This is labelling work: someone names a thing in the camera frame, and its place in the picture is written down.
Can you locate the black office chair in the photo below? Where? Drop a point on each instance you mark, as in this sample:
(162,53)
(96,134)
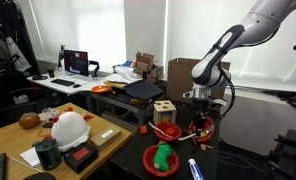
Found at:
(8,110)

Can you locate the white plastic fork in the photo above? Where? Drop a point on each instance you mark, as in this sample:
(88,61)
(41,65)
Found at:
(158,129)

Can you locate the yellow toy banana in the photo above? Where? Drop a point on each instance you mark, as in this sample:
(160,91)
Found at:
(205,134)

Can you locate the brown ball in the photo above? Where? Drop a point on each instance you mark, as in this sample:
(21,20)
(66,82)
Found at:
(29,120)

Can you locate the black box red label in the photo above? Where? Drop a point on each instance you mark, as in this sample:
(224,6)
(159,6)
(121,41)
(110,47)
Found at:
(81,156)

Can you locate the pile of white papers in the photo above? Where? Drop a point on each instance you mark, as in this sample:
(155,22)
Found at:
(126,74)

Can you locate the large cardboard box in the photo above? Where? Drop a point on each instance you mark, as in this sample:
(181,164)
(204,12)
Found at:
(179,80)

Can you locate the small red cube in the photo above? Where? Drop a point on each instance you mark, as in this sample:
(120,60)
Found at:
(143,129)

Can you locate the wooden desk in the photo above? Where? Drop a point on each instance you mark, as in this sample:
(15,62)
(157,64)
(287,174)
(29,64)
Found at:
(8,140)

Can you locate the white tissue box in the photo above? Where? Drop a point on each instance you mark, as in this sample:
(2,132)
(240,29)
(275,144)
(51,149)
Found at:
(21,99)

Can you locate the black headphones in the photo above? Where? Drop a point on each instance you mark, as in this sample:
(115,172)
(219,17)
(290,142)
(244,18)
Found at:
(39,77)

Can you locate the hanging dark coats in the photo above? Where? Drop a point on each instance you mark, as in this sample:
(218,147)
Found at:
(8,26)

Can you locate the dark blue plastic lid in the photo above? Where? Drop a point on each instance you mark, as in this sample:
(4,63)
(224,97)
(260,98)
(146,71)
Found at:
(143,89)

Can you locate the black equipment chair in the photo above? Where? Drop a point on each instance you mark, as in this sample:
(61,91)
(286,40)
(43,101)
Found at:
(288,156)

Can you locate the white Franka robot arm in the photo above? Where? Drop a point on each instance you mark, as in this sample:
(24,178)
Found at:
(254,23)

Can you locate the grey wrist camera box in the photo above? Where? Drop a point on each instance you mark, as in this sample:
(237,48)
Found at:
(219,102)

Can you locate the green plush toy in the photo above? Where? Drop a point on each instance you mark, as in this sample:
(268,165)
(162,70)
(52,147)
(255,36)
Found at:
(163,156)

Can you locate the white desk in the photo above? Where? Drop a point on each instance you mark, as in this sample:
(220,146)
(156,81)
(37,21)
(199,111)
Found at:
(41,83)

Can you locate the black computer mouse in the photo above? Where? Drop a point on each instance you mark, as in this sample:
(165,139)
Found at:
(76,86)

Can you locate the orange bowl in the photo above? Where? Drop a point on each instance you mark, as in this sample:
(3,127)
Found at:
(100,89)

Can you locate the black webcam on stand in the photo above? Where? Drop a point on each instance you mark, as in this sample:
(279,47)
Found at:
(61,56)

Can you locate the white paper sheet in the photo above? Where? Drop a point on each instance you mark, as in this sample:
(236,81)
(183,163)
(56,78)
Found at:
(29,156)

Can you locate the orange square block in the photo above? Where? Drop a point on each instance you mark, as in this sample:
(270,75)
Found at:
(170,131)

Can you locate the wooden shape sorter box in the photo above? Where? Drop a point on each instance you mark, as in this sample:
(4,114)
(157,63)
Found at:
(164,111)

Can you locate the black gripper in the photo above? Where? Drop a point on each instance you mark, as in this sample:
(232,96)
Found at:
(200,108)

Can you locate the small open cardboard box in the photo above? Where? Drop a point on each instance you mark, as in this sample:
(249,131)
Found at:
(148,66)

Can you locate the yellow envelope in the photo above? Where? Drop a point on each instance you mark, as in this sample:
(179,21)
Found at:
(116,85)

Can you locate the white spoon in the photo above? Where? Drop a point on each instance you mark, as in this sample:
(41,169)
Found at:
(186,137)

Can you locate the white blue toothpaste tube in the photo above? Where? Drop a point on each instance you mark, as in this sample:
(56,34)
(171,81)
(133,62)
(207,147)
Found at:
(195,170)

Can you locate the tan paper scrap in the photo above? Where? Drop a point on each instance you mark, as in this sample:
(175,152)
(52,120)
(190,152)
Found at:
(204,146)

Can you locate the black oval pouch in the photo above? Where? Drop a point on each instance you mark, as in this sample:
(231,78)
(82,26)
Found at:
(39,176)

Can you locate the computer monitor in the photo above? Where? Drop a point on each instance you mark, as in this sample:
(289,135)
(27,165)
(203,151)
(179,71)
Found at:
(76,62)

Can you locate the black cup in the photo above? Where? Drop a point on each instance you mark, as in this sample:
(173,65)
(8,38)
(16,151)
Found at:
(51,72)

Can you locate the flat brown cardboard box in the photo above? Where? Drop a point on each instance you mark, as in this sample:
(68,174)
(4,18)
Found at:
(104,136)

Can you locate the red plastic bowl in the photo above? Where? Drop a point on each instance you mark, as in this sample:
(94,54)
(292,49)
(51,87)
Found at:
(148,165)
(210,133)
(159,136)

